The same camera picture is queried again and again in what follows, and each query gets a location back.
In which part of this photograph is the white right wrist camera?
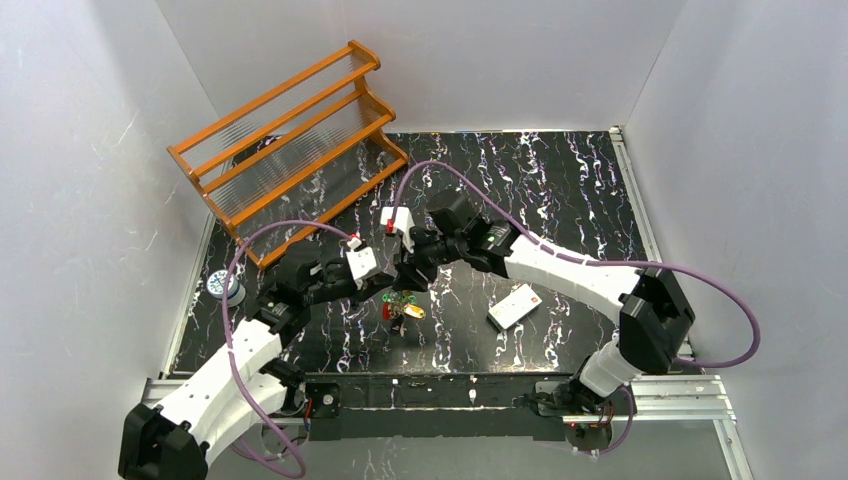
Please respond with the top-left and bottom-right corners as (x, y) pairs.
(380, 206), (415, 253)

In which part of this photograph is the white card box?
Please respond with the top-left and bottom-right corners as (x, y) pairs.
(487, 284), (542, 331)

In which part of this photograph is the orange wooden shelf rack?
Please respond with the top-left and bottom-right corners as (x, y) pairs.
(167, 40), (408, 246)

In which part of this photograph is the aluminium front rail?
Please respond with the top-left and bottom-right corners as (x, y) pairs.
(135, 374), (738, 425)

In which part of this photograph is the metal key organizer ring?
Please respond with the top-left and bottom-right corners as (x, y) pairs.
(381, 286), (427, 335)

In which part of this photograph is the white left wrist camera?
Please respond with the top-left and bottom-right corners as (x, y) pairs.
(345, 247), (381, 286)

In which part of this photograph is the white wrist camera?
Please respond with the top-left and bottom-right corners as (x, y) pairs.
(345, 247), (381, 286)
(380, 206), (415, 253)

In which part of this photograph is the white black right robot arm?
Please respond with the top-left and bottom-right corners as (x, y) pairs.
(380, 190), (695, 401)

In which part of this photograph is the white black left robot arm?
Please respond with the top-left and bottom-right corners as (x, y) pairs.
(118, 238), (392, 479)

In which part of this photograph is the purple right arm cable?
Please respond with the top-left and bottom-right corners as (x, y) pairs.
(390, 160), (763, 457)

